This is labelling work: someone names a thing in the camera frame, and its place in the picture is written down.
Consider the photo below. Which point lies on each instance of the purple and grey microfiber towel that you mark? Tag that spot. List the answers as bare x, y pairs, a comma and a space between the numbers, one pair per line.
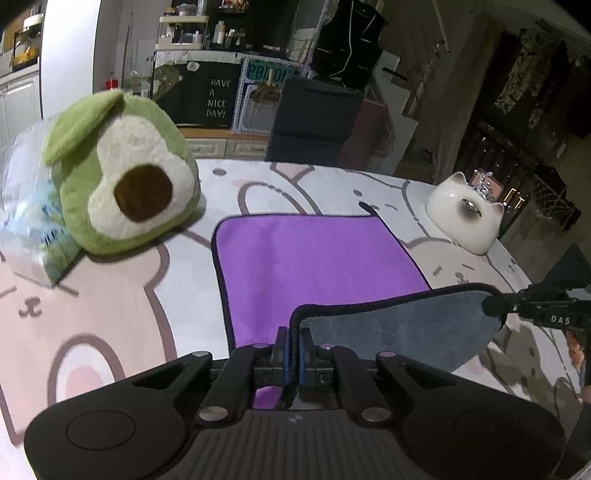
348, 280

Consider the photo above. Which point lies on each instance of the dark blue chair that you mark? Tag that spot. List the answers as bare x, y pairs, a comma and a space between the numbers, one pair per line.
312, 123

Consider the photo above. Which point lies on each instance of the maroon folded board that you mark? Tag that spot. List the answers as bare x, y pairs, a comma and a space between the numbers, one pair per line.
370, 128

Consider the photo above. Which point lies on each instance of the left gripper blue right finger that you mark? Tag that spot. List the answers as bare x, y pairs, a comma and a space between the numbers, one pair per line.
341, 370

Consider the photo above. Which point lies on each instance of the clear plastic tissue pack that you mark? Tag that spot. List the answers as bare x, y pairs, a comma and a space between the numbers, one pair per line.
35, 241

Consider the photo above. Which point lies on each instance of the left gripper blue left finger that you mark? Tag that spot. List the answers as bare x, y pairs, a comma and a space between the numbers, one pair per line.
235, 381

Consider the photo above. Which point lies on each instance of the black nice day banner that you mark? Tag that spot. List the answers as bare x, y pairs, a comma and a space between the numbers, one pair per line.
198, 94

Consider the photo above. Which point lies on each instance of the white ceramic cat jar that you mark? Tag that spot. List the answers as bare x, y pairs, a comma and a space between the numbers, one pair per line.
465, 214

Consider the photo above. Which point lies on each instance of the white shelf rack with bottles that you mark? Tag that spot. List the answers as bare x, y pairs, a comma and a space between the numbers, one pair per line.
203, 25

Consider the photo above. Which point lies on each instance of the pink cartoon bear tablecloth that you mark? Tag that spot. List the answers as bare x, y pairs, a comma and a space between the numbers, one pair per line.
101, 377

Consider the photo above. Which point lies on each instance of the white kitchen cabinet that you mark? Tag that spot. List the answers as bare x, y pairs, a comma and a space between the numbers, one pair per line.
20, 104

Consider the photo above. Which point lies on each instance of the black hanging garment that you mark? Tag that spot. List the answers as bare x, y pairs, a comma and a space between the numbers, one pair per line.
348, 46

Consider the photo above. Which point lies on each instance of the teal popcorn sign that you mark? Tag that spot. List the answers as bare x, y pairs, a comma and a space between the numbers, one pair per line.
265, 70

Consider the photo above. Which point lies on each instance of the white drawer cabinet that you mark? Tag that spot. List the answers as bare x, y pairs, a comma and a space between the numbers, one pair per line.
224, 144

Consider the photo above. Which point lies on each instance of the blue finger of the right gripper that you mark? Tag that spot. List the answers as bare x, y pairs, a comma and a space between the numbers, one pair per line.
501, 305

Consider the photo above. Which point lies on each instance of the green avocado plush toy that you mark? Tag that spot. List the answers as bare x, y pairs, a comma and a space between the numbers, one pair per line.
124, 172

